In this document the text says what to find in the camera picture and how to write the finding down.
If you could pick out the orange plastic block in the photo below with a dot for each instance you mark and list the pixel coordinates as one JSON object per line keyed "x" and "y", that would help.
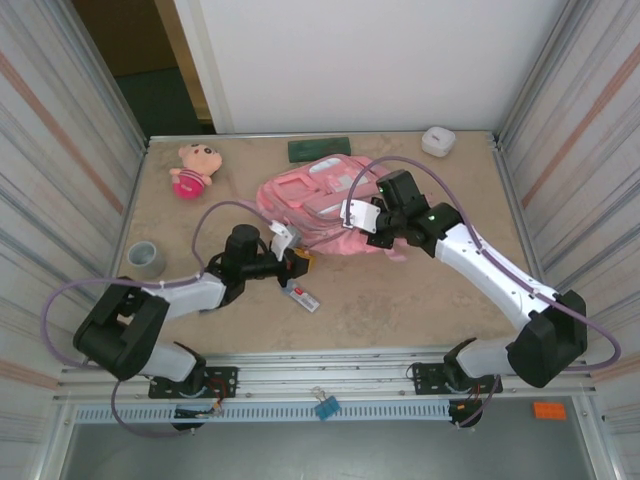
{"x": 550, "y": 411}

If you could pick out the small white case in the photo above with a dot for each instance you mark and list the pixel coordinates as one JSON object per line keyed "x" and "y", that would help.
{"x": 437, "y": 141}

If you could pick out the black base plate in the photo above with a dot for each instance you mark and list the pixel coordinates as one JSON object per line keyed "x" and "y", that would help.
{"x": 427, "y": 377}
{"x": 222, "y": 382}

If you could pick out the blue white pen pack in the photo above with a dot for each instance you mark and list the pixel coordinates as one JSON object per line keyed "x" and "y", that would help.
{"x": 302, "y": 297}

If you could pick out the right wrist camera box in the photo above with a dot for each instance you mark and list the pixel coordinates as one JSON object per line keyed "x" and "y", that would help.
{"x": 361, "y": 215}

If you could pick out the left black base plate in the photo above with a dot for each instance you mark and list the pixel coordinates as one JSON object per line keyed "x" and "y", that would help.
{"x": 222, "y": 382}

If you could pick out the white door frame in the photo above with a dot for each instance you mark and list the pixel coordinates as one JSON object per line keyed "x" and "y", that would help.
{"x": 210, "y": 75}

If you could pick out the green pencil case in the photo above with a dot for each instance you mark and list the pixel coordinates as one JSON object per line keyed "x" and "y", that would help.
{"x": 320, "y": 150}

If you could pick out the pink plush doll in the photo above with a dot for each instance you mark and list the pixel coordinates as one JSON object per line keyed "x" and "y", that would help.
{"x": 192, "y": 172}

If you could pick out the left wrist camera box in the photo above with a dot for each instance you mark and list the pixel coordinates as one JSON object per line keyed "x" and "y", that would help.
{"x": 284, "y": 240}

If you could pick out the blue binder clip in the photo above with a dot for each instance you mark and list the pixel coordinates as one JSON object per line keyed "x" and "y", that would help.
{"x": 326, "y": 407}

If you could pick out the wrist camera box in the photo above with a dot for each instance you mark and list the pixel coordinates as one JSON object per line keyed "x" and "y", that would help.
{"x": 284, "y": 240}
{"x": 361, "y": 215}

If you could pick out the pink backpack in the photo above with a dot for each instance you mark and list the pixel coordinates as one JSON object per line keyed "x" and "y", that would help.
{"x": 320, "y": 225}

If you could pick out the aluminium table frame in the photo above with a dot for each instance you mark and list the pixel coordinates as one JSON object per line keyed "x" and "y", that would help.
{"x": 325, "y": 372}

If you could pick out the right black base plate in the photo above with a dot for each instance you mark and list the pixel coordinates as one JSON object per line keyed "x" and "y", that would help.
{"x": 427, "y": 377}

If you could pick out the grey tape roll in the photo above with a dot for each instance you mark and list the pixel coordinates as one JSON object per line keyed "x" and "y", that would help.
{"x": 147, "y": 262}

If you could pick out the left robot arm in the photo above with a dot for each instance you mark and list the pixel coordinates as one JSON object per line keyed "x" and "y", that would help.
{"x": 195, "y": 295}

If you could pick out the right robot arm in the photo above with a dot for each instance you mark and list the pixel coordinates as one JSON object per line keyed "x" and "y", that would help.
{"x": 490, "y": 270}

